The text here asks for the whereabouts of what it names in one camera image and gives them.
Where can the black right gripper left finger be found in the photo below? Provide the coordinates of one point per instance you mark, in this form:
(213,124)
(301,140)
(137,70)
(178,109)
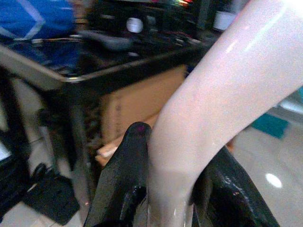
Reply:
(123,170)

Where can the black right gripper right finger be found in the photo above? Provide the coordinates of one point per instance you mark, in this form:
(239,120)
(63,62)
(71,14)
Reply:
(234,189)

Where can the teal floor mat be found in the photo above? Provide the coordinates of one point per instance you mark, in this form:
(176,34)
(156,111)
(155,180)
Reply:
(270,125)

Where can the black flat floor object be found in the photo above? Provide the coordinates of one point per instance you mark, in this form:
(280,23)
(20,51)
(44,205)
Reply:
(50,196)

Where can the brown cardboard box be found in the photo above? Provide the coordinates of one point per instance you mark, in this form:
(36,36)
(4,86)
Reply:
(139,104)

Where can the black glossy table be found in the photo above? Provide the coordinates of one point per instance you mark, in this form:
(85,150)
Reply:
(99,56)

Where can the white container on shelf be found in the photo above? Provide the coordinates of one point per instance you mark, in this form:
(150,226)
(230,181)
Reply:
(223,19)

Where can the blue bag with white stripes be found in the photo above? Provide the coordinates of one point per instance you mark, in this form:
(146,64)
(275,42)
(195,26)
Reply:
(33,19)

